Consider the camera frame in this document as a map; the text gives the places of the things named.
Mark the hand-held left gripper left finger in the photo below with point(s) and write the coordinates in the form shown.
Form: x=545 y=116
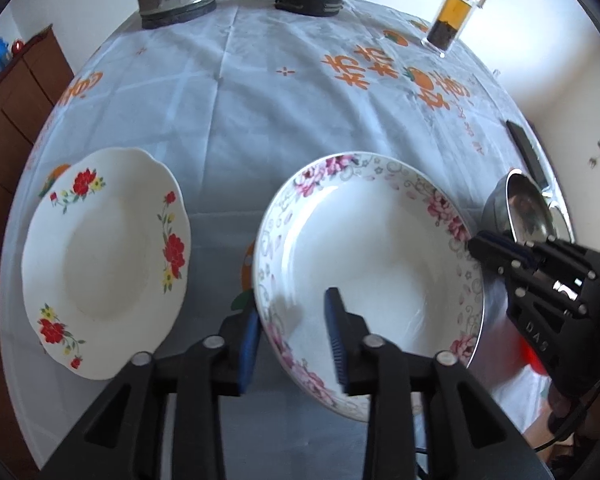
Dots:
x=247 y=347

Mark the black smartphone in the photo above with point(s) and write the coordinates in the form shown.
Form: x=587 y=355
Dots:
x=525 y=150

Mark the red flower white plate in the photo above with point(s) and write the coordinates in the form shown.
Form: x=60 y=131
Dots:
x=105 y=270

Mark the red plastic object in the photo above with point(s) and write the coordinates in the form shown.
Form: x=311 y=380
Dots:
x=527 y=355

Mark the small red object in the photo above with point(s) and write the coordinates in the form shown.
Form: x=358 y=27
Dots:
x=17 y=47

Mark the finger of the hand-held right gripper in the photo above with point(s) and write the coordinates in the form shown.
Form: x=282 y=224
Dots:
x=522 y=252
x=485 y=254

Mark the stainless steel bowl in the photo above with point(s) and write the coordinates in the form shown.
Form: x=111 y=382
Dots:
x=525 y=210

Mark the pink flower rimmed plate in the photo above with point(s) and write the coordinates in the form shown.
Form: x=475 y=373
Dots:
x=380 y=260

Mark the white enamel bowl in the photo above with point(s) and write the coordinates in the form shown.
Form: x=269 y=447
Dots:
x=562 y=215

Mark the person's right hand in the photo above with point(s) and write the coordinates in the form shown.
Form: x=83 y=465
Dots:
x=560 y=405

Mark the glass tea bottle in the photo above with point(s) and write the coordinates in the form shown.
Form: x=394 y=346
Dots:
x=452 y=15

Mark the brown wooden cabinet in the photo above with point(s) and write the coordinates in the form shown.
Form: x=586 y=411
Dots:
x=10 y=125

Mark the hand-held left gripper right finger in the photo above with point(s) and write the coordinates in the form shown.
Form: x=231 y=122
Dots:
x=336 y=332

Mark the white orange printed tablecloth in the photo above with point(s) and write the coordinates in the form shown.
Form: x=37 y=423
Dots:
x=280 y=120

